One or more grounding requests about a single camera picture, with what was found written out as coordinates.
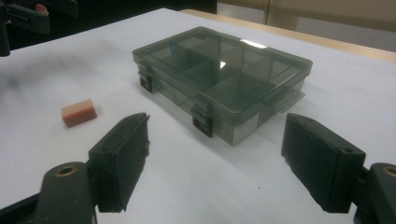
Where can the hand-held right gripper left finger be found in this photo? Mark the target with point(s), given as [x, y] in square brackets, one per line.
[120, 161]

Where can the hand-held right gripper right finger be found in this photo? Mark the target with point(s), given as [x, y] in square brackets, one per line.
[322, 161]

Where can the wooden block with red base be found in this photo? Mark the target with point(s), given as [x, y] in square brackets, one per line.
[79, 112]

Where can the smoky transparent compartment box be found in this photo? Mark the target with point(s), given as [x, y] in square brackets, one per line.
[224, 81]

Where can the dark curtain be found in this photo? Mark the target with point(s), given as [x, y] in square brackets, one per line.
[130, 9]

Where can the light wooden table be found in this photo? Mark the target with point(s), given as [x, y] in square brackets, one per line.
[311, 37]

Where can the beige wooden desk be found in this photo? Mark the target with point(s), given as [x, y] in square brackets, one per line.
[342, 15]

